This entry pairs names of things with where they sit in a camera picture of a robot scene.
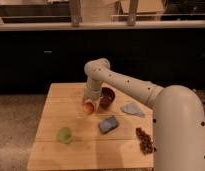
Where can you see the blue sponge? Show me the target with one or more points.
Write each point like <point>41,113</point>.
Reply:
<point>108,124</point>

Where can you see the red orange apple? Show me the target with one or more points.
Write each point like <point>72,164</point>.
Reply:
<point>89,107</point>

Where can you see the wooden shelf rail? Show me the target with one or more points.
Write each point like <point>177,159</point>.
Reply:
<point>177,24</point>

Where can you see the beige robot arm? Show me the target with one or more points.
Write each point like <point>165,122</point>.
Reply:
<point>178,116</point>

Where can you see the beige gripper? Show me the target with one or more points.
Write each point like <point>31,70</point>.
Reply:
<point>90,95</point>

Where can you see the dark brown bowl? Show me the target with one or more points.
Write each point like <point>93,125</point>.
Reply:
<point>107,97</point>

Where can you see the grey blue cloth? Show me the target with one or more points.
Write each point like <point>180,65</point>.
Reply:
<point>133,109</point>

